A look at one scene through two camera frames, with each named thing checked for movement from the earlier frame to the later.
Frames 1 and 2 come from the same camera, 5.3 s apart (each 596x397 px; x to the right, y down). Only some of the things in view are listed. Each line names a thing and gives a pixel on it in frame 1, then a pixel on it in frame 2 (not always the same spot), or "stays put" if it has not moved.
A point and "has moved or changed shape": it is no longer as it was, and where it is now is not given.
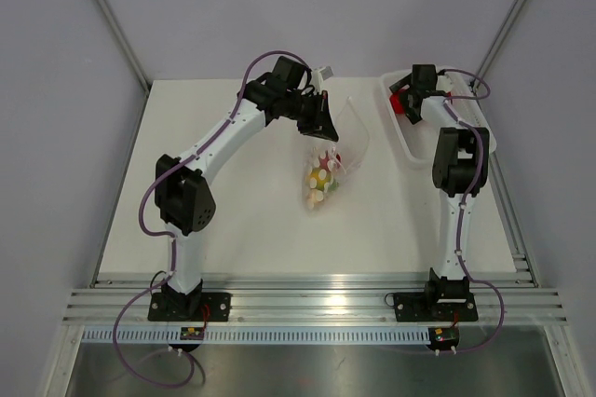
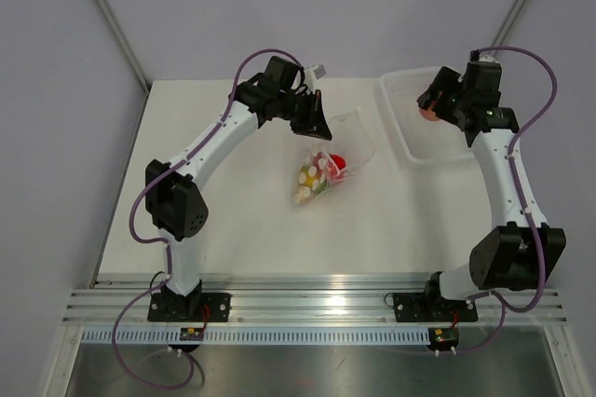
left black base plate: (195, 307) stays put
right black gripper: (400, 84) to (446, 82)
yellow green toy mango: (320, 179) has moved or changed shape
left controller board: (192, 333) stays put
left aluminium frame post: (112, 20) stays put
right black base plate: (422, 307) stays put
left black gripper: (319, 124) stays put
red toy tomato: (396, 102) to (339, 161)
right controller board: (444, 337) stays put
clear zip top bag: (329, 163) has moved or changed shape
